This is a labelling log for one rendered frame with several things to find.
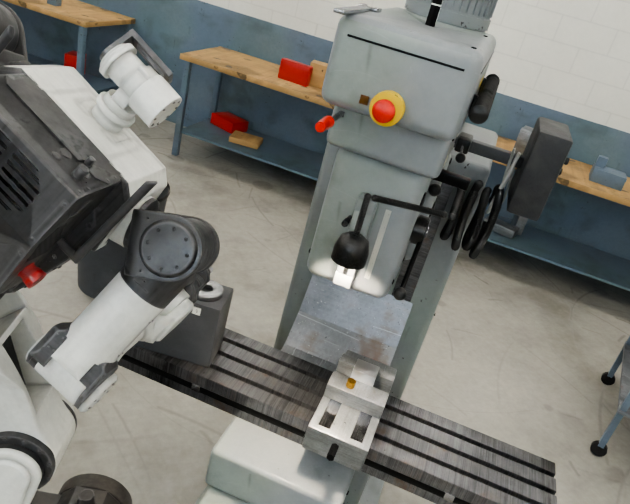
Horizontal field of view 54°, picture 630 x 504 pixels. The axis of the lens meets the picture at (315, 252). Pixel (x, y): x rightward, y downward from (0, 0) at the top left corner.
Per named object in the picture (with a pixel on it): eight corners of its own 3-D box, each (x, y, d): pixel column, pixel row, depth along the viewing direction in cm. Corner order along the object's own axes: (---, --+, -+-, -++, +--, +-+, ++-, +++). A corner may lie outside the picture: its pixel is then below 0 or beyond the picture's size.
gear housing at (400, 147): (438, 183, 120) (455, 134, 115) (322, 143, 124) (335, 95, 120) (456, 145, 149) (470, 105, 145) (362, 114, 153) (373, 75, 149)
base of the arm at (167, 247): (174, 305, 87) (213, 235, 87) (95, 261, 87) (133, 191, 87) (197, 294, 102) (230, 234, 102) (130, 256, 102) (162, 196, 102)
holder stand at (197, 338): (208, 368, 162) (221, 306, 153) (129, 344, 163) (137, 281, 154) (222, 343, 173) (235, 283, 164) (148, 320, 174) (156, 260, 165)
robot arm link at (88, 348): (65, 428, 93) (164, 321, 92) (2, 369, 93) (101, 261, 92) (94, 405, 104) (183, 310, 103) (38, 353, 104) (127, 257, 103)
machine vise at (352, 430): (360, 473, 143) (373, 438, 138) (300, 447, 145) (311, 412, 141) (390, 388, 174) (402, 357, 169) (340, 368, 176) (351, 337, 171)
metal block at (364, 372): (368, 396, 156) (375, 378, 153) (346, 387, 157) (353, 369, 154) (373, 384, 160) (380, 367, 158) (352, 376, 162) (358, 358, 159)
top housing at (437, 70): (454, 147, 107) (488, 53, 99) (315, 101, 111) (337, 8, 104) (475, 103, 148) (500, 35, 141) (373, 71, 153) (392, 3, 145)
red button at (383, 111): (390, 127, 104) (397, 104, 102) (367, 120, 105) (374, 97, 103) (393, 123, 107) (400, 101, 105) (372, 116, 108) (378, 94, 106)
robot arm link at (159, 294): (150, 315, 89) (214, 246, 89) (105, 272, 89) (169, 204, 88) (171, 305, 101) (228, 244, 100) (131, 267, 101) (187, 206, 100)
